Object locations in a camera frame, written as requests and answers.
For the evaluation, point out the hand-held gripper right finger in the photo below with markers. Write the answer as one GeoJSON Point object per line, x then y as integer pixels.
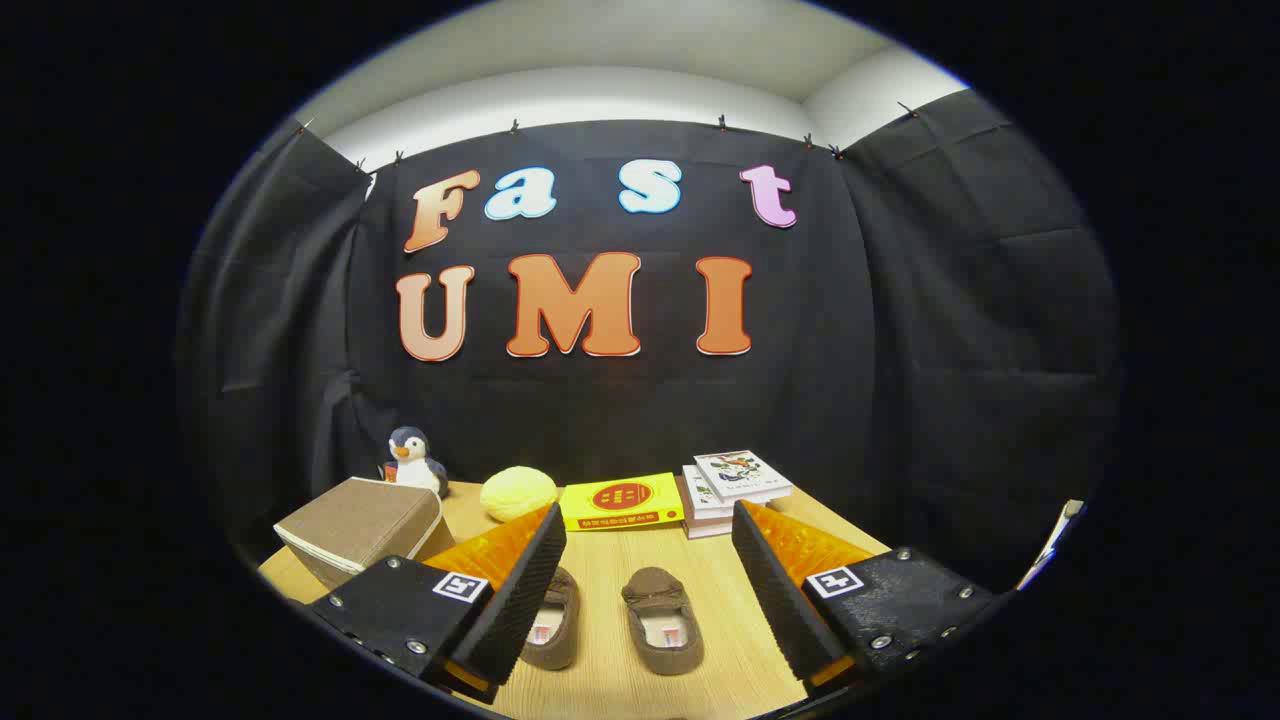
{"type": "Point", "coordinates": [775, 600]}

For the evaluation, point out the brown fuzzy shoe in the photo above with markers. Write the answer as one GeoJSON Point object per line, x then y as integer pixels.
{"type": "Point", "coordinates": [562, 602]}
{"type": "Point", "coordinates": [650, 590]}

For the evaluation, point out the yellow round plush bread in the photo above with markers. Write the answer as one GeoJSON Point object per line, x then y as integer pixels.
{"type": "Point", "coordinates": [518, 492]}

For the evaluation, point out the white illustrated book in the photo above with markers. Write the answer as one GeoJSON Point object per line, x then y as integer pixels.
{"type": "Point", "coordinates": [735, 472]}

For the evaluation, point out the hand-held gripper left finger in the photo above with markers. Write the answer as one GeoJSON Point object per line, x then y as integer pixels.
{"type": "Point", "coordinates": [520, 600]}

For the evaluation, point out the penguin plush toy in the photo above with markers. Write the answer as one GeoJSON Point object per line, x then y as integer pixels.
{"type": "Point", "coordinates": [415, 470]}

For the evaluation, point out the yellow book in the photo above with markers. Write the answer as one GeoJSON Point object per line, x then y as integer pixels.
{"type": "Point", "coordinates": [620, 497]}

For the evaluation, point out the brown fabric storage box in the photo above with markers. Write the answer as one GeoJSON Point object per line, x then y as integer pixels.
{"type": "Point", "coordinates": [350, 520]}

